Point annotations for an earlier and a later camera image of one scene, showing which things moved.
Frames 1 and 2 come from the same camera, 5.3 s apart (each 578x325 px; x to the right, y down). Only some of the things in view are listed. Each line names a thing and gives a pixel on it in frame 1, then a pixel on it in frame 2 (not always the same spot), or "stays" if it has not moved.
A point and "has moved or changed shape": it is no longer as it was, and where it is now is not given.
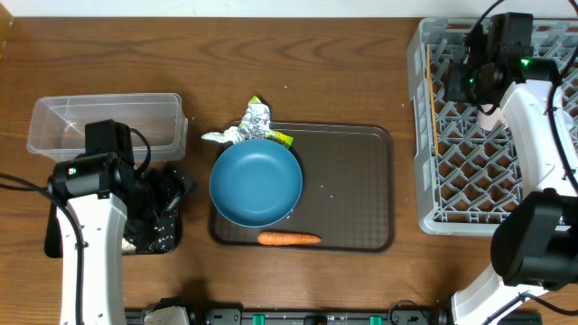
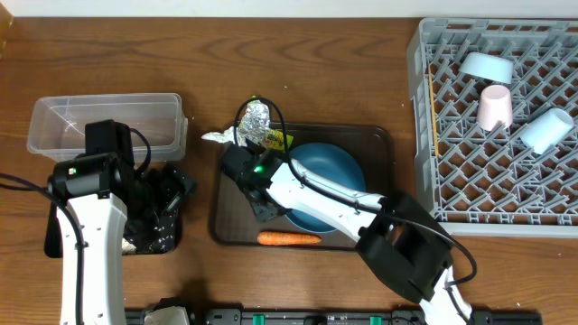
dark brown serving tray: x=347 y=198 stays
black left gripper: x=173 y=186 stays
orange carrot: x=283 y=238 stays
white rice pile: x=127 y=247 stays
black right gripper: x=452 y=90 → x=265 y=212
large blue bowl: x=256 y=182 has moved or changed shape
